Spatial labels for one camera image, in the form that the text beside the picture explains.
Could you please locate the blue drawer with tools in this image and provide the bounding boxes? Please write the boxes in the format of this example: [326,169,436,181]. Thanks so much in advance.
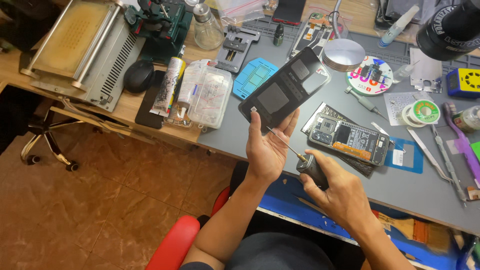
[258,173,480,270]

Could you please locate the clear bottle green label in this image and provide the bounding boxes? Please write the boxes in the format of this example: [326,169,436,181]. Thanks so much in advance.
[451,105,480,132]

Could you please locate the small clear dropper bottle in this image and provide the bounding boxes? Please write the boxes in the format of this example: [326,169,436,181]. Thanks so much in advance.
[391,61,420,84]

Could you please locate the small dark bottle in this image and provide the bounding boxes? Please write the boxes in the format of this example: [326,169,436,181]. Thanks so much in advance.
[273,22,285,47]

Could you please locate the black smartphone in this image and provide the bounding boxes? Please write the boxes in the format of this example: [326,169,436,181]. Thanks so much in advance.
[134,70,168,130]

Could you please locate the dark green clamp fixture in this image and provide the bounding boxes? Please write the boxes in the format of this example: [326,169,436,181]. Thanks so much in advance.
[124,0,194,65]

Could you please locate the silver metal shield plate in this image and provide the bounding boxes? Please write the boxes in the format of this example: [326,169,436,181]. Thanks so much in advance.
[409,47,443,94]

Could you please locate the purple toothbrush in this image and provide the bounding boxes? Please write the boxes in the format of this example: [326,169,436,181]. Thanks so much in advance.
[442,101,480,189]

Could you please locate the person's left hand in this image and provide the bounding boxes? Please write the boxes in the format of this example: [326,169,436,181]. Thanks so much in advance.
[245,108,301,185]

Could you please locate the green label solder spool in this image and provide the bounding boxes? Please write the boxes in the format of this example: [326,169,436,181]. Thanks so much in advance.
[412,99,442,125]

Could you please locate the grey screen separator machine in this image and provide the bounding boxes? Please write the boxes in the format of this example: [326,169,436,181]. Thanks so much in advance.
[19,0,145,113]

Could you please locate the long silver tweezers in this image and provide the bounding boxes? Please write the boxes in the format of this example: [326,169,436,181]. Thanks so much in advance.
[406,127,453,184]

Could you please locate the white reballing stencil sheet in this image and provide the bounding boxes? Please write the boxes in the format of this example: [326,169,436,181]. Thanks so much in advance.
[383,91,419,127]

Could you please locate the office chair wheeled base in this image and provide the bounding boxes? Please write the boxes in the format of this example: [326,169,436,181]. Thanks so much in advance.
[20,108,85,173]

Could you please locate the yellow silver glue tube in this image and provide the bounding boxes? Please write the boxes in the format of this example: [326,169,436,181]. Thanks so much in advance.
[149,56,187,117]

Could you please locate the red-edged smartphone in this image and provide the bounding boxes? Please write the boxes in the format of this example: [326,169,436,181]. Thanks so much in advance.
[272,0,308,26]

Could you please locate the blue frame card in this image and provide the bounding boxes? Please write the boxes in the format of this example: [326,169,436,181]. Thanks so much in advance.
[384,136,425,175]

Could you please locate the clear zip bag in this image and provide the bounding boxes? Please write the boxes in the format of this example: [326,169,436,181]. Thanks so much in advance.
[215,0,279,25]

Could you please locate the white glue tube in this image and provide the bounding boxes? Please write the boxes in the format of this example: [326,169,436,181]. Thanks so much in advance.
[176,83,198,119]

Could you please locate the person's right hand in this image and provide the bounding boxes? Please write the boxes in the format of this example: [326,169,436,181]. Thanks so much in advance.
[299,149,377,230]

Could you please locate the grey metal board holder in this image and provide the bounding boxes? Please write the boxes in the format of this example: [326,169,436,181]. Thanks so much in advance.
[215,25,262,74]

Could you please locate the glass dispenser bottle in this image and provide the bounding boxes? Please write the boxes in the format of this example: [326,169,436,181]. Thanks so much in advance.
[192,3,225,51]

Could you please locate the opened smartphone with battery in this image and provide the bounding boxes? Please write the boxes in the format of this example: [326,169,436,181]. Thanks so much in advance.
[308,112,391,167]

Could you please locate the round colourful sticker disc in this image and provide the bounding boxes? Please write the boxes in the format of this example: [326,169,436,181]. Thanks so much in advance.
[345,56,394,97]

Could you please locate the blue yellow small device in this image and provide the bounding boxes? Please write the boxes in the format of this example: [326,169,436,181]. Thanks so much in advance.
[445,67,480,99]

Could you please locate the short silver tweezers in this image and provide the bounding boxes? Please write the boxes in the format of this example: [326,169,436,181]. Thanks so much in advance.
[371,121,406,154]

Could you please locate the white squeeze bottle blue tip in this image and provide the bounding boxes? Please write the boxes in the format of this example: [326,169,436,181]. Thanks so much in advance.
[377,4,420,49]

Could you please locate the white solder wire spool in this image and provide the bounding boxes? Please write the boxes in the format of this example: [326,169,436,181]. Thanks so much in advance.
[401,104,425,128]

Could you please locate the grey precision screwdriver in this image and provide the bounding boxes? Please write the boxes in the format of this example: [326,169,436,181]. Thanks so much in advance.
[344,86,389,122]

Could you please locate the grey electric screwdriver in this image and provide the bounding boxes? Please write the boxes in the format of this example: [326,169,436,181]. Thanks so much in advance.
[266,127,331,191]

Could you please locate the black computer mouse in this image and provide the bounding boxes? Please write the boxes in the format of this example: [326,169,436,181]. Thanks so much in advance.
[123,60,155,94]

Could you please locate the dark phone back cover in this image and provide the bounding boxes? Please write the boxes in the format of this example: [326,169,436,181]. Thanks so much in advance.
[238,46,333,134]

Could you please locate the clear plastic storage box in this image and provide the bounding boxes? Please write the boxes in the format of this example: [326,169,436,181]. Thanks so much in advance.
[186,64,233,130]

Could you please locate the silver gooseneck lamp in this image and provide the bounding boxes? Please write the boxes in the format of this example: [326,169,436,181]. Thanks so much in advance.
[323,0,367,73]

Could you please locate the silver metal spudger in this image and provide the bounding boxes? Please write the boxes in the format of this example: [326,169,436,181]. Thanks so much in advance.
[430,123,468,206]

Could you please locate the red chair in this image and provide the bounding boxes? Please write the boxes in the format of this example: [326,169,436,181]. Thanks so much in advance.
[145,185,232,270]

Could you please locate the bare phone frame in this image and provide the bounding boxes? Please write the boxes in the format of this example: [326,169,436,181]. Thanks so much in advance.
[288,13,333,61]

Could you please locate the grey silicone work mat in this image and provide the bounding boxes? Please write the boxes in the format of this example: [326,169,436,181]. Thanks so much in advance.
[197,15,480,238]

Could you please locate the blue stencil mat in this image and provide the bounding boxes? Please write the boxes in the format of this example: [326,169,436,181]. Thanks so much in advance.
[232,57,279,101]

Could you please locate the black microscope lens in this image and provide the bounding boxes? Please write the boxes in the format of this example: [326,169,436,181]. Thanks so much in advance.
[416,0,480,62]

